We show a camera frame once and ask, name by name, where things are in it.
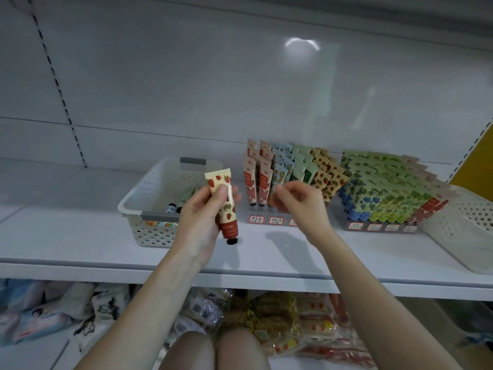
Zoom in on person's right hand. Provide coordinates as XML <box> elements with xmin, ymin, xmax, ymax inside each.
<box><xmin>270</xmin><ymin>181</ymin><xmax>336</xmax><ymax>247</ymax></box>

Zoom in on person's left hand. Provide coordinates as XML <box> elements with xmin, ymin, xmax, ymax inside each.
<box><xmin>173</xmin><ymin>183</ymin><xmax>241</xmax><ymax>267</ymax></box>

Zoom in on orange sunflower hand cream tube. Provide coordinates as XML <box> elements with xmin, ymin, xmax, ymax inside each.
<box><xmin>204</xmin><ymin>168</ymin><xmax>240</xmax><ymax>246</ymax></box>

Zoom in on white perforated plastic basket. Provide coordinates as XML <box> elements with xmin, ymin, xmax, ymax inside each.
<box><xmin>118</xmin><ymin>156</ymin><xmax>226</xmax><ymax>249</ymax></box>
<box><xmin>420</xmin><ymin>184</ymin><xmax>493</xmax><ymax>276</ymax></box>

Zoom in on row of hand cream tubes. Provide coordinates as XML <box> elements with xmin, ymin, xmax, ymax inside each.
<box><xmin>243</xmin><ymin>138</ymin><xmax>459</xmax><ymax>226</ymax></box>

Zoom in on white metal shelf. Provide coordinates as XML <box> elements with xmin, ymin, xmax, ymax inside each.
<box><xmin>0</xmin><ymin>0</ymin><xmax>493</xmax><ymax>370</ymax></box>

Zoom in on person's left forearm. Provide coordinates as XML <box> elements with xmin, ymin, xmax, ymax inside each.
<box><xmin>77</xmin><ymin>250</ymin><xmax>209</xmax><ymax>370</ymax></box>

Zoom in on person's right forearm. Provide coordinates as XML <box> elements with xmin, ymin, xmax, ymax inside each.
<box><xmin>316</xmin><ymin>231</ymin><xmax>463</xmax><ymax>370</ymax></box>

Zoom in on person's left leg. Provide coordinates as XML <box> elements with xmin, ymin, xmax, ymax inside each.
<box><xmin>158</xmin><ymin>331</ymin><xmax>217</xmax><ymax>370</ymax></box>

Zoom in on person's leg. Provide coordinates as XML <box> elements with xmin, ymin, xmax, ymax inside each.
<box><xmin>216</xmin><ymin>327</ymin><xmax>272</xmax><ymax>370</ymax></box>
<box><xmin>158</xmin><ymin>331</ymin><xmax>217</xmax><ymax>370</ymax></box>

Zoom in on person's right leg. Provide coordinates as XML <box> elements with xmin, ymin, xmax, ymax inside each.
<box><xmin>216</xmin><ymin>327</ymin><xmax>272</xmax><ymax>370</ymax></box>

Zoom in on clear divider tray with labels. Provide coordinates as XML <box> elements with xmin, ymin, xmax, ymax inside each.
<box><xmin>248</xmin><ymin>215</ymin><xmax>421</xmax><ymax>233</ymax></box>

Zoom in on pile of snack packets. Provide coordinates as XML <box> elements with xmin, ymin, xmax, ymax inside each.
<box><xmin>0</xmin><ymin>277</ymin><xmax>378</xmax><ymax>367</ymax></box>

